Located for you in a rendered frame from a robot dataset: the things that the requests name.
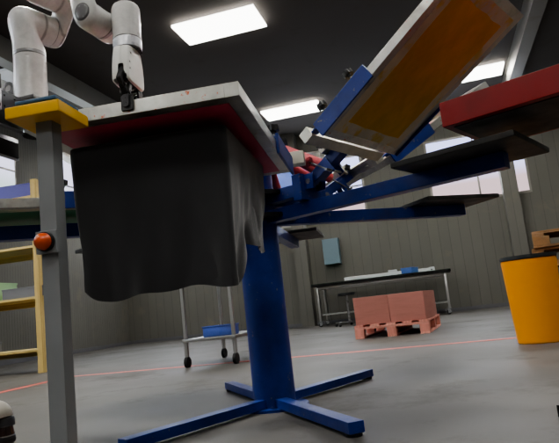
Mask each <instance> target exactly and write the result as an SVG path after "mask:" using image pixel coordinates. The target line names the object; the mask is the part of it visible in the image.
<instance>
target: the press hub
mask: <svg viewBox="0 0 559 443"><path fill-rule="evenodd" d="M264 187H265V198H266V197H270V196H273V195H276V194H280V189H273V188H272V175H269V176H264ZM273 209H275V205H274V206H272V205H265V214H264V220H263V239H264V247H265V252H264V253H260V250H259V249H258V246H255V245H250V244H246V249H247V264H246V268H245V273H244V276H243V279H242V282H243V299H244V308H245V317H246V326H247V335H248V344H249V354H250V370H251V379H252V388H253V397H254V400H266V409H264V410H260V411H256V412H253V413H251V414H270V413H278V412H284V410H281V409H278V408H276V403H275V399H278V398H283V397H289V398H292V399H295V400H298V401H301V402H304V403H309V400H307V399H302V398H299V399H296V397H295V388H294V373H293V365H292V357H291V349H290V340H289V332H288V324H287V309H286V301H285V293H284V284H283V276H282V268H281V260H280V245H279V236H278V228H277V223H276V224H274V223H267V220H271V219H274V218H278V217H281V216H282V215H283V213H282V212H266V211H269V210H273Z"/></svg>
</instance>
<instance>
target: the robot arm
mask: <svg viewBox="0 0 559 443"><path fill-rule="evenodd" d="M27 1H28V2H30V3H32V4H35V5H37V6H39V7H41V8H43V9H46V10H48V11H51V12H52V16H48V15H47V14H44V13H42V12H40V11H36V10H34V9H32V8H29V7H25V6H16V7H14V8H12V9H11V11H10V12H9V15H8V19H7V21H8V28H9V32H10V35H11V44H12V59H13V81H14V91H15V96H17V97H22V96H25V95H29V94H35V95H37V96H39V97H45V96H48V87H47V56H46V50H45V48H44V46H45V47H50V48H58V47H60V46H61V45H62V44H63V42H64V41H65V39H66V37H67V34H68V31H69V28H70V25H71V22H72V20H73V18H74V20H75V21H76V23H77V25H78V26H79V27H80V28H82V29H83V30H85V31H86V32H87V33H90V34H91V35H93V36H94V37H96V38H97V39H99V40H101V41H103V42H104V43H106V44H113V65H112V72H113V82H114V83H115V84H116V85H117V86H118V87H119V88H120V95H121V97H120V102H121V111H122V112H125V111H130V110H134V99H138V98H143V95H142V92H143V91H144V78H143V70H142V59H141V56H142V29H141V15H140V9H139V7H138V5H137V4H135V3H134V2H131V1H128V0H120V1H118V2H116V3H114V4H113V6H112V9H111V13H109V12H107V11H106V10H104V9H103V8H101V7H100V6H98V5H97V4H96V2H95V0H27ZM134 90H135V91H134ZM133 94H136V96H134V97H133Z"/></svg>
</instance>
